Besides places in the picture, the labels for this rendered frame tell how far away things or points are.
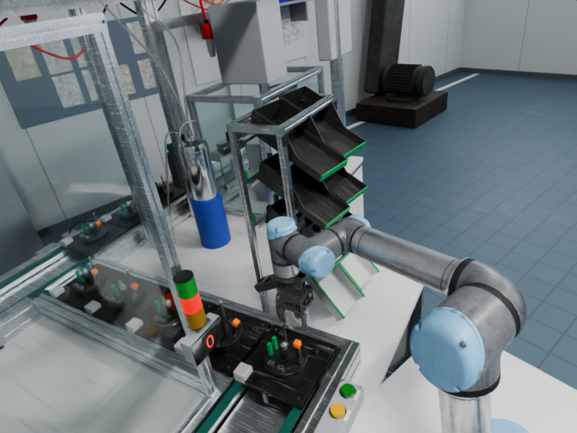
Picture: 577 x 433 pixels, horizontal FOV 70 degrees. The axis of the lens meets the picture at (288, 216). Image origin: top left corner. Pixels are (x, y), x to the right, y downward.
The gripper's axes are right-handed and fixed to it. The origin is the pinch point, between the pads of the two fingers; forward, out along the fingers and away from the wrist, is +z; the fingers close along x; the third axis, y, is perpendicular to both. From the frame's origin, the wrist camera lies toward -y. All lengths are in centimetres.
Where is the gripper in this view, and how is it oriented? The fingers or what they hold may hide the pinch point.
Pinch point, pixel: (289, 323)
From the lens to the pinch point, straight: 123.7
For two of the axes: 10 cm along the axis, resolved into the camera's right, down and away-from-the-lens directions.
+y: 8.6, 1.6, -4.8
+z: 1.2, 8.6, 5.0
